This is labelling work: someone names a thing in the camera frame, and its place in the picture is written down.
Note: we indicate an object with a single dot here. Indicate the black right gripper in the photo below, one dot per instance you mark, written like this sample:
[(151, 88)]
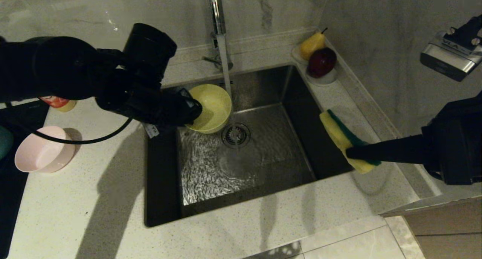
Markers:
[(457, 142)]

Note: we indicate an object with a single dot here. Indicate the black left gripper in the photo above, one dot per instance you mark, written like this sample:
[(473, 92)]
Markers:
[(158, 106)]

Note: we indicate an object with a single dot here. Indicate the yellow plastic bowl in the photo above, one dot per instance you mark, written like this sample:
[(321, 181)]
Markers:
[(214, 104)]

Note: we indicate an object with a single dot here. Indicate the green and yellow sponge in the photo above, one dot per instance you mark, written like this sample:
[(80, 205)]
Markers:
[(337, 131)]

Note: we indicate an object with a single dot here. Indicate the chrome faucet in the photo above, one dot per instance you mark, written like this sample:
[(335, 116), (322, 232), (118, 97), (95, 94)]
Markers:
[(216, 10)]

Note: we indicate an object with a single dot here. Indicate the orange yellow detergent bottle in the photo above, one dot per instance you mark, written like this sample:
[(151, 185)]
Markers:
[(64, 104)]

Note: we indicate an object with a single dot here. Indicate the pink plastic bowl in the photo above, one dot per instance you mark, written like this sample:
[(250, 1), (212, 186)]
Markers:
[(43, 153)]

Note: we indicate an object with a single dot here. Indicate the blue plastic bowl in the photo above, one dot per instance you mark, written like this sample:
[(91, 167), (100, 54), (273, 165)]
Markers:
[(5, 142)]

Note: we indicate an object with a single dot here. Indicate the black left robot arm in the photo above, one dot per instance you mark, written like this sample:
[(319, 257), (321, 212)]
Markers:
[(56, 70)]

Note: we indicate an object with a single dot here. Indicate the stainless steel sink basin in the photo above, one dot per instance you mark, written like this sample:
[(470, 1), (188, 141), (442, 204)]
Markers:
[(282, 165)]

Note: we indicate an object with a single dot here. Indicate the round metal drain strainer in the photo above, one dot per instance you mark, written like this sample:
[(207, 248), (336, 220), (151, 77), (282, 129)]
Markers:
[(236, 135)]

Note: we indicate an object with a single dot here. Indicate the small white dish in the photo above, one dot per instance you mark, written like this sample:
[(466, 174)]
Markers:
[(327, 81), (296, 55)]

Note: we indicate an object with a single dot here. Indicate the light wood cabinet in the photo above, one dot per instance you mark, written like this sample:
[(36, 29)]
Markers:
[(452, 232)]

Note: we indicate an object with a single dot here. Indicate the dark red apple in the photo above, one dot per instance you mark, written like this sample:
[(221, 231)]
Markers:
[(322, 62)]

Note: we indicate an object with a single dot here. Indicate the yellow pear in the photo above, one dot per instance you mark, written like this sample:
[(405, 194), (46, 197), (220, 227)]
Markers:
[(310, 46)]

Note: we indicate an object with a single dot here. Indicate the black glass cooktop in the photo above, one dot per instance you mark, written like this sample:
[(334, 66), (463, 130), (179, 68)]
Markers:
[(11, 214)]

